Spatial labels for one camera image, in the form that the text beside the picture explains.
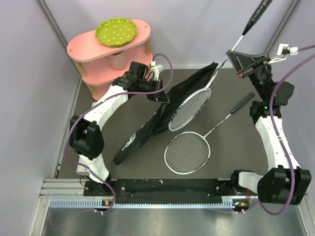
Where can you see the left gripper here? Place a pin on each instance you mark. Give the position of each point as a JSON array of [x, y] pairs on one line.
[[160, 97]]

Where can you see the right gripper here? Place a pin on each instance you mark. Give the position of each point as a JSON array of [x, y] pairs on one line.
[[243, 63]]

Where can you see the black Crossway racket bag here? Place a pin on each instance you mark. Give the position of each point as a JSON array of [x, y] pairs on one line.
[[160, 119]]

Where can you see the silver badminton racket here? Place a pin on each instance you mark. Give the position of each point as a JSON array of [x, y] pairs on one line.
[[189, 151], [192, 105]]

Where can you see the white shuttlecock tube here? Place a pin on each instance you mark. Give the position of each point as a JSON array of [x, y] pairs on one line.
[[80, 169]]

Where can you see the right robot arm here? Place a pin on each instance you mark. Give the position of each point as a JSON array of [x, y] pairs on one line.
[[284, 181]]

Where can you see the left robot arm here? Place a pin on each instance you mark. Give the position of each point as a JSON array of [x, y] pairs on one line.
[[85, 135]]

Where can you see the pink cup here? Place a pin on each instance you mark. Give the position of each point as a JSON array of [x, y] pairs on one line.
[[118, 60]]

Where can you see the green dotted plate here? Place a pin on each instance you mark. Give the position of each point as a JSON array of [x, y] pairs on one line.
[[116, 32]]

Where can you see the pink three-tier shelf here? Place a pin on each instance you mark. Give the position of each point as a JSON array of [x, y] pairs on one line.
[[90, 57]]

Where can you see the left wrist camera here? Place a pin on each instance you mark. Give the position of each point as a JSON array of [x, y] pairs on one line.
[[156, 69]]

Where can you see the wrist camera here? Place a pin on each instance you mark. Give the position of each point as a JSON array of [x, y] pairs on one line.
[[282, 52], [156, 69]]

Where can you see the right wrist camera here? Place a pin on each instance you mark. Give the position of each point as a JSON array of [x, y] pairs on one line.
[[282, 52]]

